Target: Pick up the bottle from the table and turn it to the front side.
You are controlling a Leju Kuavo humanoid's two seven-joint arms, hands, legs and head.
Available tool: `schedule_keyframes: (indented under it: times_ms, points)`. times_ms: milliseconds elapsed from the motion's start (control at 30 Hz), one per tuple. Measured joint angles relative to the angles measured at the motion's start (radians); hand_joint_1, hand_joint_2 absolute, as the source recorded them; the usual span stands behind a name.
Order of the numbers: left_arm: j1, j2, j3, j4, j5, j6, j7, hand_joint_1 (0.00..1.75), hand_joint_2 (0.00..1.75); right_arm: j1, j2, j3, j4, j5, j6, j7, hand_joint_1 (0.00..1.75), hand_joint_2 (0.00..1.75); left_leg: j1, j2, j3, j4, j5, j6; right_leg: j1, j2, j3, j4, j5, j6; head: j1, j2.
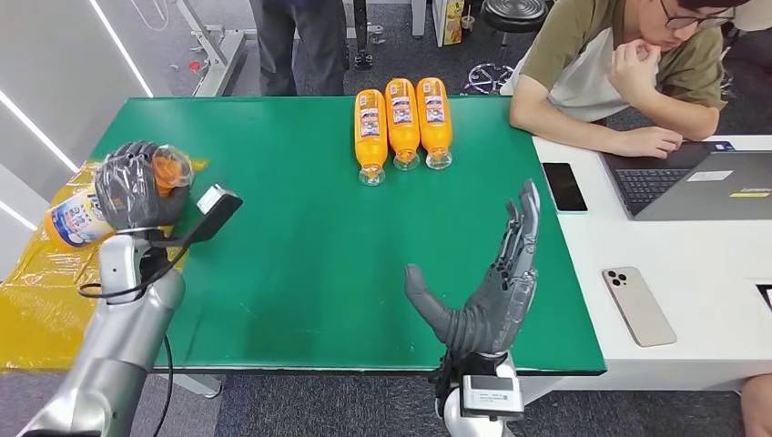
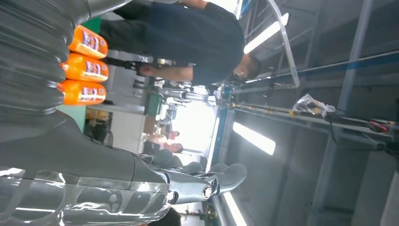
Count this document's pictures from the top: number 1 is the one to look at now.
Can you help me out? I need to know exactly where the person's knee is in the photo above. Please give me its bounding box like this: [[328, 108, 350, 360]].
[[740, 373, 772, 437]]

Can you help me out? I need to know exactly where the black round stool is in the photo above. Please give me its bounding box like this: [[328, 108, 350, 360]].
[[464, 0, 551, 95]]

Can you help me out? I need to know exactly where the black smartphone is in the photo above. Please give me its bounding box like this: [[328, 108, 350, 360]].
[[541, 162, 589, 214]]

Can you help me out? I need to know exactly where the grey laptop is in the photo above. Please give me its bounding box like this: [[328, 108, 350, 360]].
[[602, 141, 772, 222]]

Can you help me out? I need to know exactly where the beige smartphone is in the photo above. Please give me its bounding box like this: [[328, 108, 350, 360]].
[[601, 266, 678, 349]]

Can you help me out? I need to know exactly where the seated person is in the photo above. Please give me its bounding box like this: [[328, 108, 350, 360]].
[[499, 0, 752, 159]]

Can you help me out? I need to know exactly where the orange drink carton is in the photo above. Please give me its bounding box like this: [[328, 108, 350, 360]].
[[442, 0, 467, 46]]

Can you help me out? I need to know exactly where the orange juice bottle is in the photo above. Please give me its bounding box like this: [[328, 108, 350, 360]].
[[416, 76, 453, 170], [353, 88, 389, 187], [44, 144, 194, 253], [384, 78, 422, 172]]

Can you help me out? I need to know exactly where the green table mat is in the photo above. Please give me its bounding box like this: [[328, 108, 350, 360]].
[[88, 96, 607, 376]]

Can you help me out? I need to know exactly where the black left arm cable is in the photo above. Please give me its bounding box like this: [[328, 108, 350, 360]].
[[76, 240, 188, 437]]

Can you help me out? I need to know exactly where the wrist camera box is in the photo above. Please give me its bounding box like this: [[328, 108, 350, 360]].
[[461, 373, 524, 421], [150, 183, 244, 249]]

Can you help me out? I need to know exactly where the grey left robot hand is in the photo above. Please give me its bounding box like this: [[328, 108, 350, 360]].
[[95, 141, 194, 231]]

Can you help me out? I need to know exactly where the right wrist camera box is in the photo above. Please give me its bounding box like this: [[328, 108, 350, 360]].
[[461, 373, 524, 421]]

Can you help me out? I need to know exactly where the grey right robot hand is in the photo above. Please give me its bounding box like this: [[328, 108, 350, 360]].
[[403, 178, 543, 358]]

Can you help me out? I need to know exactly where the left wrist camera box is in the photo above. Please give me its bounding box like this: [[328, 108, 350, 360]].
[[150, 183, 244, 249]]

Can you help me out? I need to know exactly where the yellow taped box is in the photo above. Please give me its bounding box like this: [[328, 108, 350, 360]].
[[0, 158, 209, 372]]

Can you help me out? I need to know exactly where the standing person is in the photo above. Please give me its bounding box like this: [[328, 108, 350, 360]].
[[249, 0, 351, 97]]

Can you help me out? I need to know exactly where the grey metal stand frame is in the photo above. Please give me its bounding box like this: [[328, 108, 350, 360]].
[[175, 0, 267, 97]]

